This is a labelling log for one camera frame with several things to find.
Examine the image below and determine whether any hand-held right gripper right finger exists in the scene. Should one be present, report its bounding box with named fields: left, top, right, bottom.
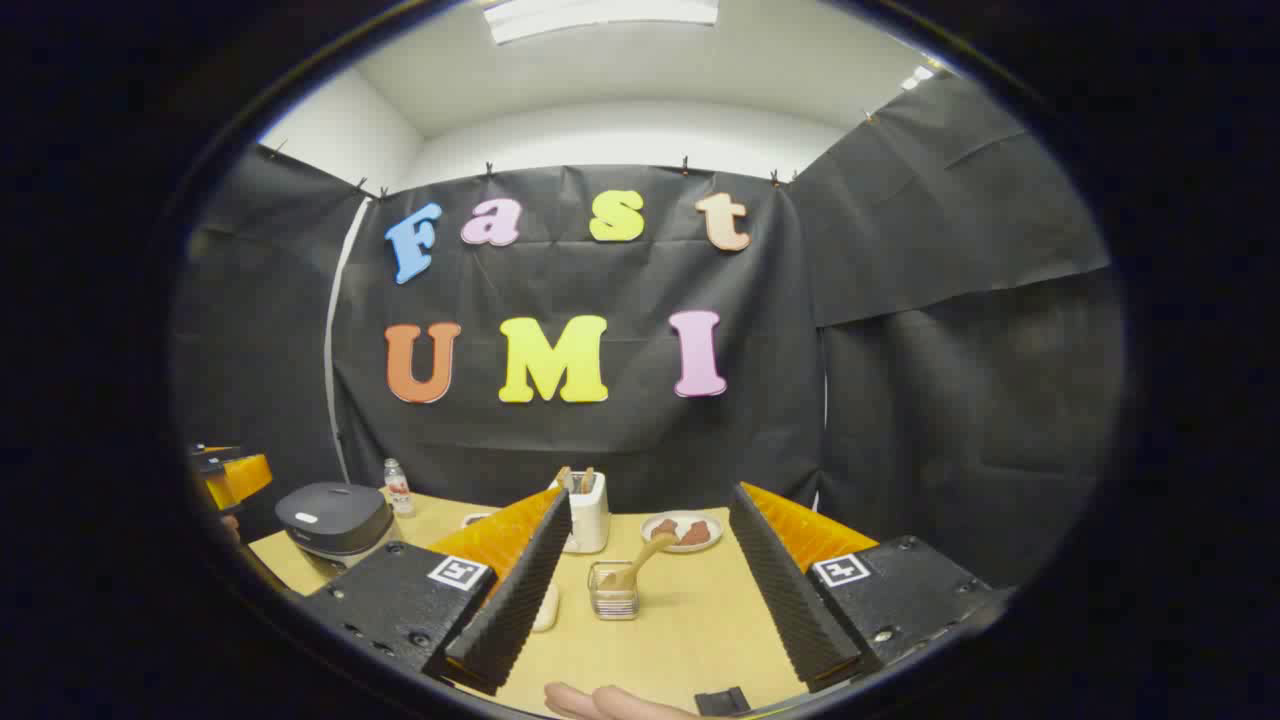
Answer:
left=728, top=482, right=1006, bottom=693

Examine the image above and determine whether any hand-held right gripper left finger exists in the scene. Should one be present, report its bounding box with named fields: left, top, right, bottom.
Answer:
left=300, top=487, right=573, bottom=696

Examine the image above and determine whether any metal wire chopstick holder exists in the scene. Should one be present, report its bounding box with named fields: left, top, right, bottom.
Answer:
left=588, top=560, right=641, bottom=621

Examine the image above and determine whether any dark grey rice cooker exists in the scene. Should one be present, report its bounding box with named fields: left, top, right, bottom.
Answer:
left=275, top=482, right=396, bottom=576

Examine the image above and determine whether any wooden spoon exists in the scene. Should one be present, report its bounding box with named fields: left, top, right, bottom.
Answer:
left=600, top=533, right=679, bottom=591

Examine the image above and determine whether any white toaster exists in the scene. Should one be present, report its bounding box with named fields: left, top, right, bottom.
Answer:
left=550, top=470, right=611, bottom=555

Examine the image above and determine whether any white plate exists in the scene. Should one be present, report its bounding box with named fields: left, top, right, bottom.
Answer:
left=640, top=511, right=723, bottom=554

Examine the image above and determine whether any black backdrop cloth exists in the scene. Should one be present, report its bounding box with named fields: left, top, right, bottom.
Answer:
left=172, top=70, right=1126, bottom=591

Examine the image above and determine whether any large ceiling light panel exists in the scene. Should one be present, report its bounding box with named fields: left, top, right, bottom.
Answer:
left=483, top=0, right=721, bottom=46

